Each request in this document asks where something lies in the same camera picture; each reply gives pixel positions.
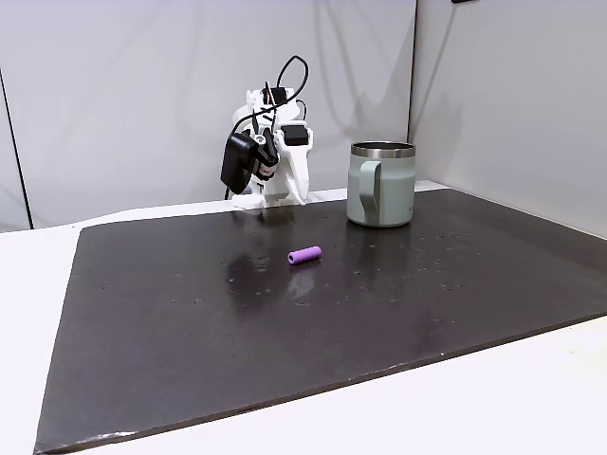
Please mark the black table mat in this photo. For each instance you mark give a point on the black table mat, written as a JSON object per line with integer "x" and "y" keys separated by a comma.
{"x": 284, "y": 332}

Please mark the black object on wall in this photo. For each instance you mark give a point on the black object on wall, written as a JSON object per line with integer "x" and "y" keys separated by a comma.
{"x": 464, "y": 1}

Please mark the grey-green steel mug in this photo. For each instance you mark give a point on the grey-green steel mug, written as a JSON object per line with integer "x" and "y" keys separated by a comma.
{"x": 389, "y": 199}

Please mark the purple pen grip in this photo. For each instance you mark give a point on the purple pen grip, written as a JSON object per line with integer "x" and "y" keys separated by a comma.
{"x": 305, "y": 254}

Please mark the black camera box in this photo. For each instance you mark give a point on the black camera box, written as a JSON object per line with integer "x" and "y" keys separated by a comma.
{"x": 235, "y": 161}

